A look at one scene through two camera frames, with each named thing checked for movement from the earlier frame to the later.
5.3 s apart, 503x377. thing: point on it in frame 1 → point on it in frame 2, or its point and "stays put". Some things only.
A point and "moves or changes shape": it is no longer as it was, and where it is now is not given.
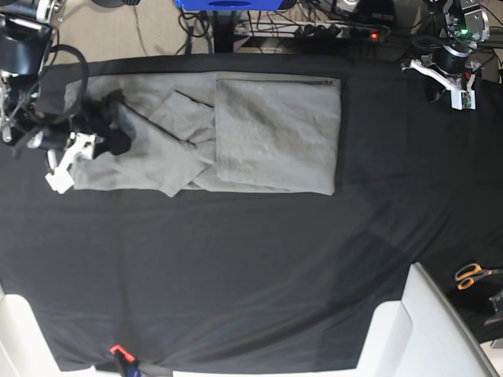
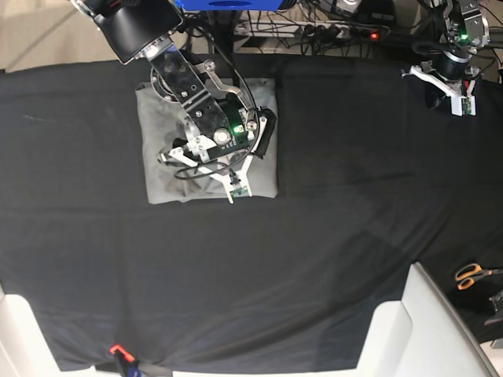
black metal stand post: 223,32 stays put
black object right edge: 497,300 stays put
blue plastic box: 229,5 stays put
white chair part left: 25,350 stays put
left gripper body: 104,117 → 225,127
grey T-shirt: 221,132 moves or changes shape
